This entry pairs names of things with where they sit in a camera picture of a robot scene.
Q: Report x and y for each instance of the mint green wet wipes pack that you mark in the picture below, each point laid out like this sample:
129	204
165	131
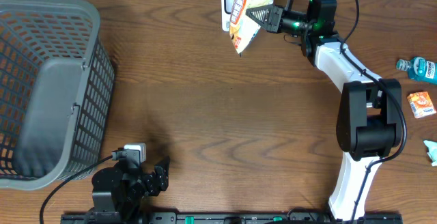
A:
431	151

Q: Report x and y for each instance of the orange Kleenex tissue pack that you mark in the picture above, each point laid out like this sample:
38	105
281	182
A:
421	104

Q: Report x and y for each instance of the snack bag with red label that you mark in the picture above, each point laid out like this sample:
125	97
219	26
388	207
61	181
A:
242	29

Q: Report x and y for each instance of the white barcode scanner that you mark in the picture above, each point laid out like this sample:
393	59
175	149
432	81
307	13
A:
226	6

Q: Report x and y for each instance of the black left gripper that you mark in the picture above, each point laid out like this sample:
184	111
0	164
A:
160	175

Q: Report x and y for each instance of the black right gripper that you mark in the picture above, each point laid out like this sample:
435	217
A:
272	19

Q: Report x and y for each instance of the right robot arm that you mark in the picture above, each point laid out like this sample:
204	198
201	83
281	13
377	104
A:
371	126

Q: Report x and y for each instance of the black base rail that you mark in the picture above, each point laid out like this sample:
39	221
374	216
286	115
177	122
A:
192	218

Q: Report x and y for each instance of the grey plastic shopping basket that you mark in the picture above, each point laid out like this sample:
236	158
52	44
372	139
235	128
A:
57	81

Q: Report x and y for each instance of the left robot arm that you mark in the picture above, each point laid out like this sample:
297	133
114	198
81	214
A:
118	191

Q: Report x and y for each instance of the teal mouthwash bottle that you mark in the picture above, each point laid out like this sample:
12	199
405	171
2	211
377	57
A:
418	69

